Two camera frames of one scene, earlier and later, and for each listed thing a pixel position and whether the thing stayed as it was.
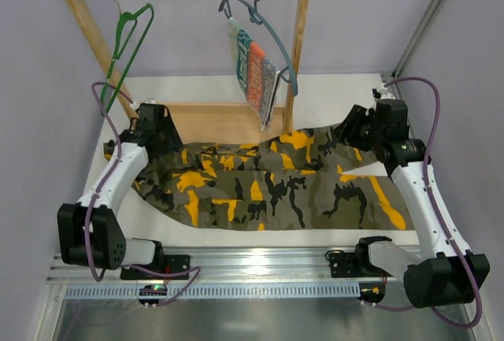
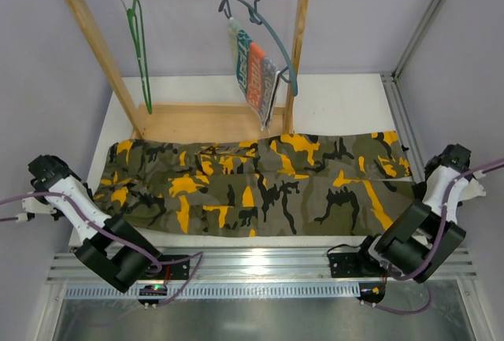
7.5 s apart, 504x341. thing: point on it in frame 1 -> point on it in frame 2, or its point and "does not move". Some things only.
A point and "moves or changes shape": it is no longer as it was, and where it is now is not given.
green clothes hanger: x=135 y=12 -> x=136 y=20
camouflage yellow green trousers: x=295 y=181 moves or changes shape
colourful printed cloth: x=258 y=75 does not move
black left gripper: x=167 y=136 -> x=41 y=168
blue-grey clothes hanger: x=257 y=16 does not move
